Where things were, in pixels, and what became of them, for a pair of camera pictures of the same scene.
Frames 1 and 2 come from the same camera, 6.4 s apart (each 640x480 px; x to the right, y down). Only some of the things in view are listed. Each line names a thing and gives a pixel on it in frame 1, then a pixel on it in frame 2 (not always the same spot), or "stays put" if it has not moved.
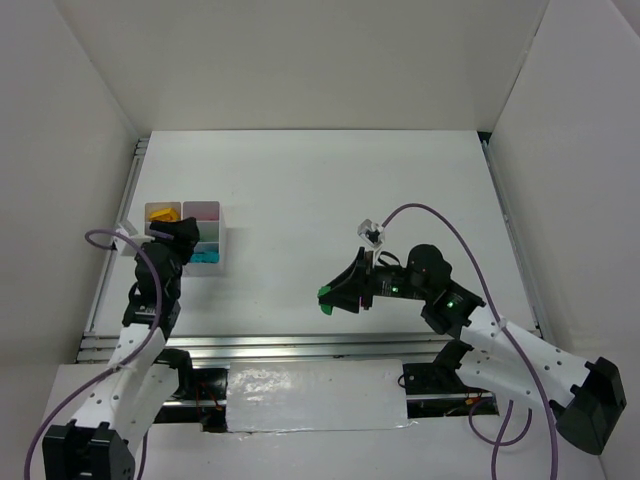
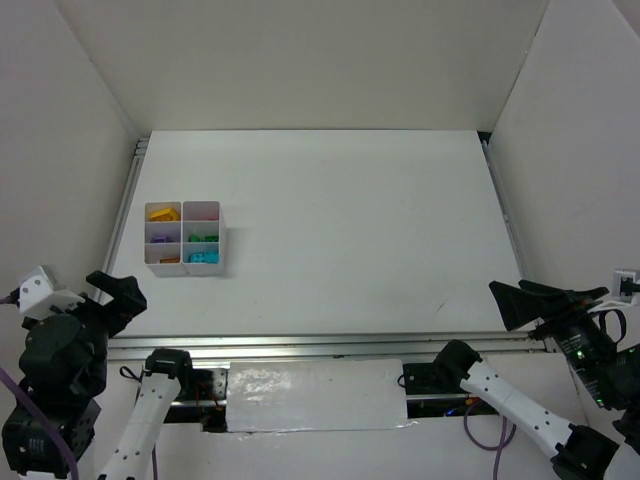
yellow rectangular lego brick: (167, 215) stays put
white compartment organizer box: (212, 226) stays put
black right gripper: (363, 279) → (553, 310)
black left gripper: (181, 235) → (100, 310)
